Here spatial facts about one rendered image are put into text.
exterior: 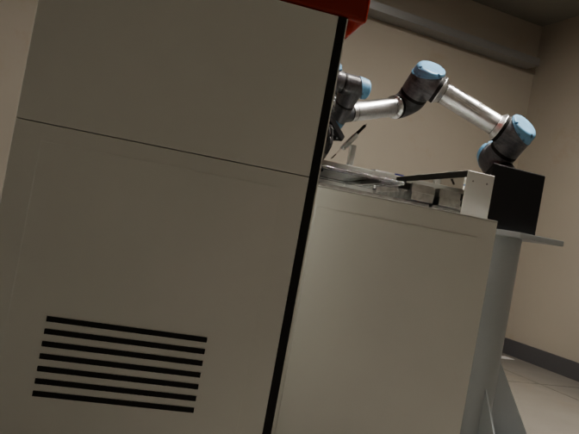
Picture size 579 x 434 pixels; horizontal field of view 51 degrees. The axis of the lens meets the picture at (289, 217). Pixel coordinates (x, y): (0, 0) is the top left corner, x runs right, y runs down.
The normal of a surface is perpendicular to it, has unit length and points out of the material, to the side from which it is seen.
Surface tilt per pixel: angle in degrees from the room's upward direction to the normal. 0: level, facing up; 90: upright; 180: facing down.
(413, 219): 90
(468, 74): 90
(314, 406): 90
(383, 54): 90
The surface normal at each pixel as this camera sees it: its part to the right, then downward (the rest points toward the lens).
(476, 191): 0.22, 0.03
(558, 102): -0.92, -0.17
